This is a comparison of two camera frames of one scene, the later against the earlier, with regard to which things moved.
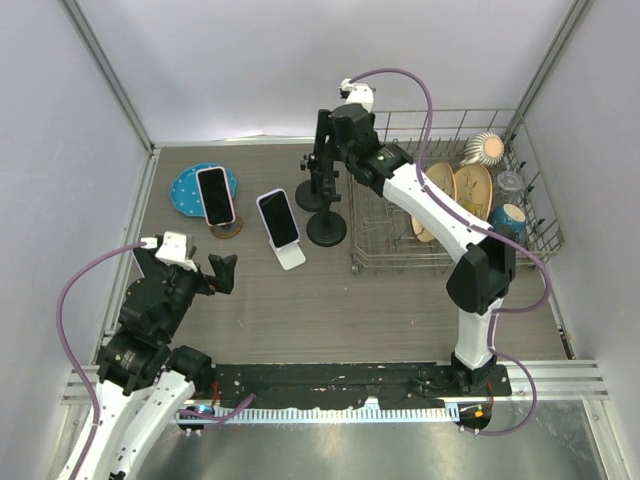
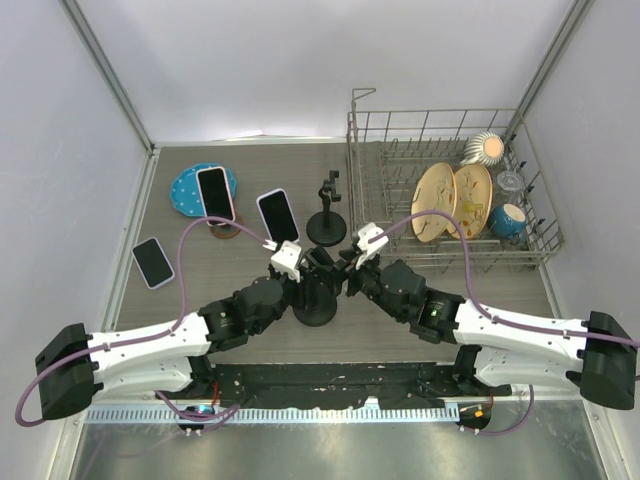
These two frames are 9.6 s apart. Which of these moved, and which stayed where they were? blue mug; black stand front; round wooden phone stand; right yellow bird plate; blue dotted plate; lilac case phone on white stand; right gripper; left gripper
Moved: left gripper; right gripper
Stayed: round wooden phone stand; blue mug; right yellow bird plate; lilac case phone on white stand; black stand front; blue dotted plate
